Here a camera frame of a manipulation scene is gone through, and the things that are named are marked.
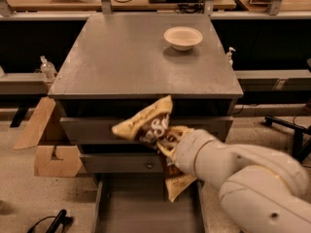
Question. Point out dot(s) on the grey top drawer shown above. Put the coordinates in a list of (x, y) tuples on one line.
[(98, 130)]

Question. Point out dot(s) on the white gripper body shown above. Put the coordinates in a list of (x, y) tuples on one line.
[(187, 151)]

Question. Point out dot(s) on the clear plastic bottle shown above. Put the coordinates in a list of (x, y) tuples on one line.
[(47, 68)]

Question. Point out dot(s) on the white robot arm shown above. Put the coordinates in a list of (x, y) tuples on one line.
[(261, 189)]

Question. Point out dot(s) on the wooden back workbench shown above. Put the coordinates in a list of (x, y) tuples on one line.
[(95, 5)]

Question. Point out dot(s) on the grey drawer cabinet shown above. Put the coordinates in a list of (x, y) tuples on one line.
[(121, 63)]

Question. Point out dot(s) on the brown chip bag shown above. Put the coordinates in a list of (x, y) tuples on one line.
[(146, 127)]

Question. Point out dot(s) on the black chair base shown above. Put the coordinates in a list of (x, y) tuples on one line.
[(300, 150)]

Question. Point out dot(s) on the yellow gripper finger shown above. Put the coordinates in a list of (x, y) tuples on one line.
[(168, 143)]

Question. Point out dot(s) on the grey middle drawer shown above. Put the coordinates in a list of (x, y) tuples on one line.
[(122, 163)]

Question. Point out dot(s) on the brown cardboard box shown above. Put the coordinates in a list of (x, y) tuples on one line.
[(54, 155)]

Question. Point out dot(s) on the white bowl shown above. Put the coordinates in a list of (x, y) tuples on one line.
[(182, 38)]

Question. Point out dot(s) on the white pump bottle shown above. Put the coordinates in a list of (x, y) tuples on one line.
[(229, 54)]

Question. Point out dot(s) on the grey open bottom drawer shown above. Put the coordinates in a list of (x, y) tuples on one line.
[(138, 203)]

